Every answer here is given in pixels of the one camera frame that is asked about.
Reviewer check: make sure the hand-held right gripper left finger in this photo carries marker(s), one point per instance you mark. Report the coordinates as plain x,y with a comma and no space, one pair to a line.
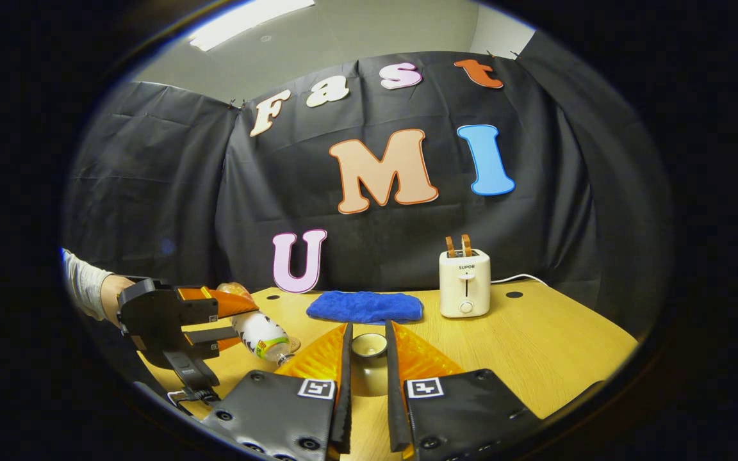
345,384

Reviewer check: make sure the white toaster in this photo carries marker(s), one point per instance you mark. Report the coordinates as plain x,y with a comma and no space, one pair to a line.
465,288

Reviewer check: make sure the ceiling light panel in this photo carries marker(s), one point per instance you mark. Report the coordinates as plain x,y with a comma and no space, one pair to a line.
247,19

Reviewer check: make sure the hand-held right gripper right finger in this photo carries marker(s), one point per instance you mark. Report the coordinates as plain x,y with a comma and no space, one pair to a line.
394,397

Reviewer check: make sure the toasted bread slice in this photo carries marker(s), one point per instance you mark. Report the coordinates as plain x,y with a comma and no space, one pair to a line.
466,245
450,246

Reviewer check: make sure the white label plastic water bottle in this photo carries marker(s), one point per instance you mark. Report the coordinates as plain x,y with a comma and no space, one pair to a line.
260,333

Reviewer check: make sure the blue folded towel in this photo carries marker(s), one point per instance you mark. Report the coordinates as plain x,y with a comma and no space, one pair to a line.
366,307

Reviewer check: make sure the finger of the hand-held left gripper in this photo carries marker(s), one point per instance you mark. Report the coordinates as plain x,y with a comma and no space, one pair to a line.
209,335
234,302

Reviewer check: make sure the black backdrop cloth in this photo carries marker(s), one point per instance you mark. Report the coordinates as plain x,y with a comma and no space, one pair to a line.
170,192

